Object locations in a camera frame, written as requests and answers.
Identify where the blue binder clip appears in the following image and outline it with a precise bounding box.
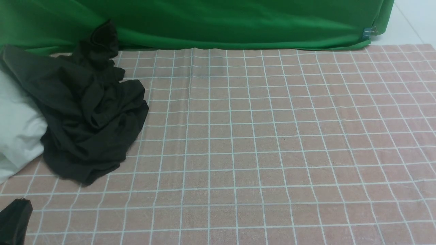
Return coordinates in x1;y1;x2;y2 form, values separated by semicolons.
362;26;379;40

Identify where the white garment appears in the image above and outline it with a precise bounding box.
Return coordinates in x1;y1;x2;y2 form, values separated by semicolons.
0;71;47;184

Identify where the green backdrop cloth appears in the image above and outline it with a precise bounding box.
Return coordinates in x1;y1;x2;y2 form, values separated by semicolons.
1;0;394;54

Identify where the pink checkered tablecloth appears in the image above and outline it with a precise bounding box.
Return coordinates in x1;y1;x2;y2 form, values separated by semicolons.
1;44;436;245

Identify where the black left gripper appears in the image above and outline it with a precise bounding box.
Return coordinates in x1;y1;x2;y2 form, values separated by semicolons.
0;198;33;245

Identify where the dark gray long-sleeve shirt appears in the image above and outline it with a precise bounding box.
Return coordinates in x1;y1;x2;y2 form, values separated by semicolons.
1;20;149;186

